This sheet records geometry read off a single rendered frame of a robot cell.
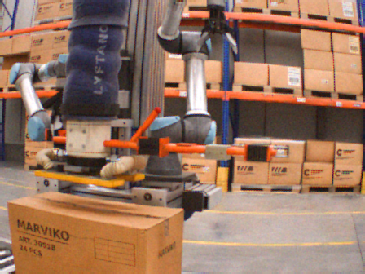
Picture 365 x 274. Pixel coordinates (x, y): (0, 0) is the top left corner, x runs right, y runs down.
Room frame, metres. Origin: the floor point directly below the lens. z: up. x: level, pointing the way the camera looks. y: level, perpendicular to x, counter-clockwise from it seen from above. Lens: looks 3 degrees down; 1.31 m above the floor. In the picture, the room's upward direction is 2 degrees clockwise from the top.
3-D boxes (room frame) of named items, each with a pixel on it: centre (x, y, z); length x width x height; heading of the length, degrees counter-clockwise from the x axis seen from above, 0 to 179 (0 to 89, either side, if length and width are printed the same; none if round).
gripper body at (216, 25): (2.03, -0.11, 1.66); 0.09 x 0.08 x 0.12; 165
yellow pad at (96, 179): (1.80, 0.36, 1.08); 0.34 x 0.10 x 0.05; 73
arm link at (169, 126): (2.31, 0.07, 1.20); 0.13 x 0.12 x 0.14; 101
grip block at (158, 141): (1.82, 0.09, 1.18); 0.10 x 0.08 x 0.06; 163
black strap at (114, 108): (1.90, 0.33, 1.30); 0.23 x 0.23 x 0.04
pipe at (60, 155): (1.89, 0.33, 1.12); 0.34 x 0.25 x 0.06; 73
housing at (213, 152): (1.76, -0.11, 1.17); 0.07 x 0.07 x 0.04; 73
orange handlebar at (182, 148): (1.95, 0.11, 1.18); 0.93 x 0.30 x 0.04; 73
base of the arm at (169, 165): (2.31, 0.07, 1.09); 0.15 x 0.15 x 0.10
